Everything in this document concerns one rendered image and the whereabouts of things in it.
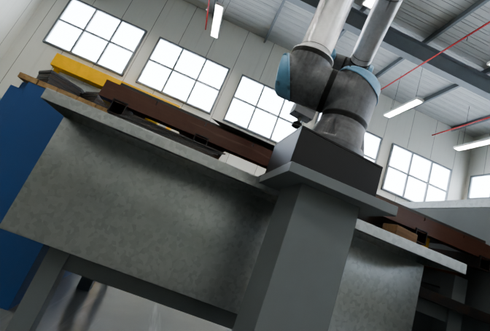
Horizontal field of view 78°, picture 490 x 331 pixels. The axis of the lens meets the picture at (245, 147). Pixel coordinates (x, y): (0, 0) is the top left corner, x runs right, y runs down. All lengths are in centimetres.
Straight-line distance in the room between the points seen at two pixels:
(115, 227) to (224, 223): 32
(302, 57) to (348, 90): 14
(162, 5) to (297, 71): 1107
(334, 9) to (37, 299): 117
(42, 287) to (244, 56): 1031
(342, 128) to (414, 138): 1220
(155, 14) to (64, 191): 1072
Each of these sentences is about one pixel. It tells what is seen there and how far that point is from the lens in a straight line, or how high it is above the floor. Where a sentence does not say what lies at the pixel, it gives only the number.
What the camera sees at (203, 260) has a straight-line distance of 98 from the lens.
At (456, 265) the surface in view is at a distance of 116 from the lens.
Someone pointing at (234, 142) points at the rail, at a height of 80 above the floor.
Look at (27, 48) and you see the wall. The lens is 1167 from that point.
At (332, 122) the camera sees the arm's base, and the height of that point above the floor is 83.
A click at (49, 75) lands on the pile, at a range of 151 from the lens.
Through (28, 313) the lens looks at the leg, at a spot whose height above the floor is 10.
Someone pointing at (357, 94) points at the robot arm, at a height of 91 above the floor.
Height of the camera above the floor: 52
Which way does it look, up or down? 16 degrees up
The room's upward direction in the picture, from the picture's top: 22 degrees clockwise
